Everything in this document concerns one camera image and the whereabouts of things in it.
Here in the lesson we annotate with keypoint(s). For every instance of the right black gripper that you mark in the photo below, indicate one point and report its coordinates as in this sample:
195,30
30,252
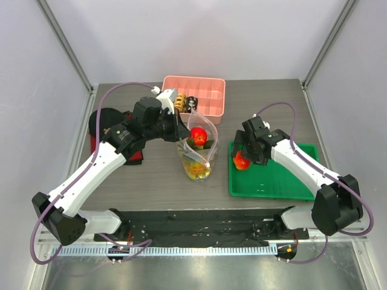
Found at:
240,144

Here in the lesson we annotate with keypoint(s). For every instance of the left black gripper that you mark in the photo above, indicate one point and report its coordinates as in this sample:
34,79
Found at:
182,132

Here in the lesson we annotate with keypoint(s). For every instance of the red fake apple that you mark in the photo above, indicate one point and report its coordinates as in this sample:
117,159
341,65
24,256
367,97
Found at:
198,136

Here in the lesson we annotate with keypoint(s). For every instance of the red fake tomato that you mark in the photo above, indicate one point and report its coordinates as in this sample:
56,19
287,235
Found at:
240,162

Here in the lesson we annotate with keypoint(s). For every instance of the clear zip top bag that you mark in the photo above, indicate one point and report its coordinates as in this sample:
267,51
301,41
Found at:
198,152

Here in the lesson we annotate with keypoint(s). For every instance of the yellow fake banana bunch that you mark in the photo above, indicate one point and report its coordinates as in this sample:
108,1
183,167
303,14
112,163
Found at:
195,170

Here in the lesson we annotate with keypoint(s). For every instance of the fake pineapple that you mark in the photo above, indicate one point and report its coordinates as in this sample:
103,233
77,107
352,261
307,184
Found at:
198,145

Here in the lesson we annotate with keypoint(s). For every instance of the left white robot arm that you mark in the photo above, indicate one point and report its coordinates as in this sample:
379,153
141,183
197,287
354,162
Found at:
60,210

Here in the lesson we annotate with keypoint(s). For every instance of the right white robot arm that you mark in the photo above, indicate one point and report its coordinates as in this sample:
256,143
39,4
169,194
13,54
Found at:
336,198

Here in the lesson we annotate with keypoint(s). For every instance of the yellow striped donut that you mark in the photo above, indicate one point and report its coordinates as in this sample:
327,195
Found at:
180,102

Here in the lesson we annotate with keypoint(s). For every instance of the black sprinkled donut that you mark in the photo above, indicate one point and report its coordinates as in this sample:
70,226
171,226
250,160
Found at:
191,104

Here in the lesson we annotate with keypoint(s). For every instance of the pink compartment box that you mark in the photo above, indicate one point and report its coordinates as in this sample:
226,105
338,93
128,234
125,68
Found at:
210,92

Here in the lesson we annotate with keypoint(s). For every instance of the green plastic tray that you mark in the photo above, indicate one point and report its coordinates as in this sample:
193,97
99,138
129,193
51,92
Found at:
272,181

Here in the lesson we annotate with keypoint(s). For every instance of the black and red cap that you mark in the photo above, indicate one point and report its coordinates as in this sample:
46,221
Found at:
111,127

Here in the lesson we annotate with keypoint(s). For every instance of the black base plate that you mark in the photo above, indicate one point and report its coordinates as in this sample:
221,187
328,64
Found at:
205,228

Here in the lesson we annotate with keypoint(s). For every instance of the slotted cable duct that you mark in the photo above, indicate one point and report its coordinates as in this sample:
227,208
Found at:
114,251

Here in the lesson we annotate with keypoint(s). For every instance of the left aluminium frame post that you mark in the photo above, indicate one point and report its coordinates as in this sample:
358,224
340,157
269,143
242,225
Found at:
64,43

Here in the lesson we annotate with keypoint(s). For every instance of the aluminium frame post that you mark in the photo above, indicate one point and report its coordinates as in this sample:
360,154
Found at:
64,43
339,23

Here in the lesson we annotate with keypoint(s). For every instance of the right aluminium frame post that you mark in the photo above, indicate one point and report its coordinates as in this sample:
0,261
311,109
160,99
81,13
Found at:
339,23

